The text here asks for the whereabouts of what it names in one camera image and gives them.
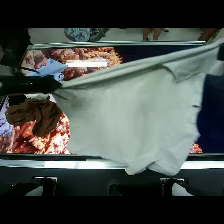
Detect pale grey shirt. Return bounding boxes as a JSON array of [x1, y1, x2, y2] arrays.
[[52, 32, 224, 177]]

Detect brown garment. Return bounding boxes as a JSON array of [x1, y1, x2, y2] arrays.
[[5, 96, 65, 138]]

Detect light blue garment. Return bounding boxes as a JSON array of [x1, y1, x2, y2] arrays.
[[27, 58, 68, 82]]

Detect person's legs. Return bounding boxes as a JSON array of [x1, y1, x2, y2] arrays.
[[142, 27, 165, 41]]

